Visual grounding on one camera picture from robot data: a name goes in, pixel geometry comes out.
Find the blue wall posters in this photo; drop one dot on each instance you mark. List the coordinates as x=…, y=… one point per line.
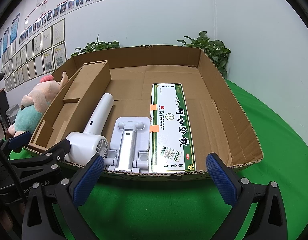
x=15, y=27

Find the green and white medicine box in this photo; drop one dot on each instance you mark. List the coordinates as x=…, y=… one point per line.
x=169, y=130

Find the green potted plant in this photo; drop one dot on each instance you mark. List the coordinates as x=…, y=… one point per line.
x=211, y=50
x=99, y=45

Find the white folding phone stand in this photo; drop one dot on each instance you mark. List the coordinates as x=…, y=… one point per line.
x=127, y=142

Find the large cardboard box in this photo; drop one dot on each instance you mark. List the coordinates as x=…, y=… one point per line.
x=214, y=120

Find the green cloth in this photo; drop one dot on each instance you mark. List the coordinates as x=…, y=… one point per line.
x=156, y=205

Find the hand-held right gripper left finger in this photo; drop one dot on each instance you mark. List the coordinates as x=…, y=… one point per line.
x=87, y=180

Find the grey printer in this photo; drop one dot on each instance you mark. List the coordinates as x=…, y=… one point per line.
x=12, y=113

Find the white hair dryer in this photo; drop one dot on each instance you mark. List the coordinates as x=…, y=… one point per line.
x=99, y=115

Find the cardboard divider insert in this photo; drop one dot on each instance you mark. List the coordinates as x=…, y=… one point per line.
x=91, y=77

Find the pink pig plush toy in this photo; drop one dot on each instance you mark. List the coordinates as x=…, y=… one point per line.
x=31, y=105

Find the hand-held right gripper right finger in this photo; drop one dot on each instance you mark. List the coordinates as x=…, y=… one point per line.
x=222, y=177

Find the wall of framed certificates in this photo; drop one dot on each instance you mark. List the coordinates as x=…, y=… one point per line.
x=47, y=55

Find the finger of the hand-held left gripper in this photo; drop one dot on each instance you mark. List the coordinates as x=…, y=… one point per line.
x=18, y=140
x=58, y=150

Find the white wall conduit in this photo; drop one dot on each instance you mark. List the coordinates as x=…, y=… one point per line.
x=215, y=10

